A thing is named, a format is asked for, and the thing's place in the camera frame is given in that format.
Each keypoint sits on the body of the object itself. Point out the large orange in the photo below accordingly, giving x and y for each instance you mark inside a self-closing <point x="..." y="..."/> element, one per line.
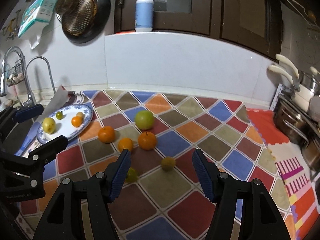
<point x="107" y="134"/>

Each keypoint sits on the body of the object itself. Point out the white paper sheet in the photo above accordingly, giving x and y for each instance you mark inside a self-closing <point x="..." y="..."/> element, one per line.
<point x="58" y="100"/>

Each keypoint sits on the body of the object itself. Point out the small green plum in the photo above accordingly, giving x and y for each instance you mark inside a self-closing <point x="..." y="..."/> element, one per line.
<point x="59" y="115"/>

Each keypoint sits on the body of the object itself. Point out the black frying pan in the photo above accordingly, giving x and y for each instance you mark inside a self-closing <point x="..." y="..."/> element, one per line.
<point x="86" y="21"/>

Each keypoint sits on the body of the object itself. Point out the steel sink basin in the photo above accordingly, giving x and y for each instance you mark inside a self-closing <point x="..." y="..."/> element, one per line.
<point x="20" y="138"/>

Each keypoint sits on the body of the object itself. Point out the steel cooking pot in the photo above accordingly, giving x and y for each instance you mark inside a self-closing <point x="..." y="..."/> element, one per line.
<point x="291" y="124"/>

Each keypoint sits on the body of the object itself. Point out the orange with stem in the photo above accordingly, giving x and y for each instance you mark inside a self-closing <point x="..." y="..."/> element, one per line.
<point x="147" y="141"/>

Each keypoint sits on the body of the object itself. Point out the teal white paper box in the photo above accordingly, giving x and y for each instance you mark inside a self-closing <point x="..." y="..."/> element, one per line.
<point x="35" y="18"/>

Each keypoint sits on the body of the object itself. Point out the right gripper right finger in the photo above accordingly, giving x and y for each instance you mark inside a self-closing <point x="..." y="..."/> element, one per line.
<point x="207" y="173"/>

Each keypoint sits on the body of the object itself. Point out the small tan fruit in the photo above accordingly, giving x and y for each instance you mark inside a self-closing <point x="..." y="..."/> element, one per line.
<point x="80" y="115"/>

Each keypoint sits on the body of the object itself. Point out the blue white pump bottle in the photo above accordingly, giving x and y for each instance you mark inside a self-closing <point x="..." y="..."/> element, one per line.
<point x="144" y="15"/>

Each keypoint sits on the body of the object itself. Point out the small yellow-green fruit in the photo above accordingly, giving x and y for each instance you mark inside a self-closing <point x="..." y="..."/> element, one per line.
<point x="132" y="176"/>

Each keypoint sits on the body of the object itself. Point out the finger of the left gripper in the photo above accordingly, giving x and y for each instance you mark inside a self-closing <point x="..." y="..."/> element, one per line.
<point x="28" y="113"/>
<point x="47" y="152"/>

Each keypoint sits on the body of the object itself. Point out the brass strainer ladle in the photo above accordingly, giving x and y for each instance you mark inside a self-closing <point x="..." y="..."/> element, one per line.
<point x="63" y="6"/>

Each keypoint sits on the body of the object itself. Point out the dark wooden window frame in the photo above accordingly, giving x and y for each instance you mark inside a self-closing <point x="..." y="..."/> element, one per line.
<point x="252" y="24"/>

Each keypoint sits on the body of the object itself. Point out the small orange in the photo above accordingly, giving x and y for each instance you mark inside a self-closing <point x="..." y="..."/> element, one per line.
<point x="76" y="121"/>
<point x="125" y="144"/>

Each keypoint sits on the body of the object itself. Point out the pull-down steel faucet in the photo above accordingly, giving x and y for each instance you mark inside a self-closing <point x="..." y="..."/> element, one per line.
<point x="18" y="51"/>

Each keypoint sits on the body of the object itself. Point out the speckled yellow-brown fruit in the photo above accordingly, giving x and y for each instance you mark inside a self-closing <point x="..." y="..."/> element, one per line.
<point x="168" y="163"/>

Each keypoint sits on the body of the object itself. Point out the yellow-green apple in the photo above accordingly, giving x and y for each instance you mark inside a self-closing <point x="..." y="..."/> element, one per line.
<point x="49" y="125"/>

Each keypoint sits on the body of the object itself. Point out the colourful diamond pattern mat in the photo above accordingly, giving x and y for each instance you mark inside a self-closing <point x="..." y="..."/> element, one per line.
<point x="161" y="197"/>

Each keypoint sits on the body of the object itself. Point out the cream handled pot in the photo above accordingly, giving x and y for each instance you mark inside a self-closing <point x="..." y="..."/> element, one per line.
<point x="305" y="86"/>

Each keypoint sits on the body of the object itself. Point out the wire sink caddy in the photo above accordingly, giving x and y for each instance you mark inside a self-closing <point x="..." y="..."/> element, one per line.
<point x="14" y="74"/>

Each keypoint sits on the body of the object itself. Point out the green apple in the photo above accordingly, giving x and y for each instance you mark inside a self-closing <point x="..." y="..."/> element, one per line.
<point x="144" y="120"/>

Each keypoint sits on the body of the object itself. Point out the blue white porcelain plate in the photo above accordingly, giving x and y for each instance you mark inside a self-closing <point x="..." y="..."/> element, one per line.
<point x="64" y="126"/>

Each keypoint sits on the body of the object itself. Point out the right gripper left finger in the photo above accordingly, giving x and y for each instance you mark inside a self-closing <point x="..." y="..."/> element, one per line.
<point x="117" y="173"/>

